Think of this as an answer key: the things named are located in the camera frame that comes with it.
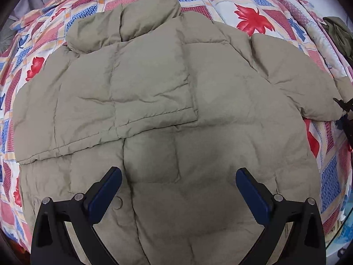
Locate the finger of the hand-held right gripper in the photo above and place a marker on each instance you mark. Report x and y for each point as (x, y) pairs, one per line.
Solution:
(341, 104)

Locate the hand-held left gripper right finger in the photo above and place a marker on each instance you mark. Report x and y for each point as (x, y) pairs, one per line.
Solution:
(252, 196)

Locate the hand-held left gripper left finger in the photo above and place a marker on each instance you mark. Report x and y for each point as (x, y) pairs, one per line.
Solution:
(106, 193)

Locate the beige puffer jacket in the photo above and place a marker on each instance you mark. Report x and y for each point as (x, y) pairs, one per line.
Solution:
(176, 116)

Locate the olive green cloth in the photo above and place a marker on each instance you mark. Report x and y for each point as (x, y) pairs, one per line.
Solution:
(337, 31)

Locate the patchwork leaf print quilt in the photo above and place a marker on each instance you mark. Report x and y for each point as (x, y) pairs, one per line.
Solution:
(242, 8)

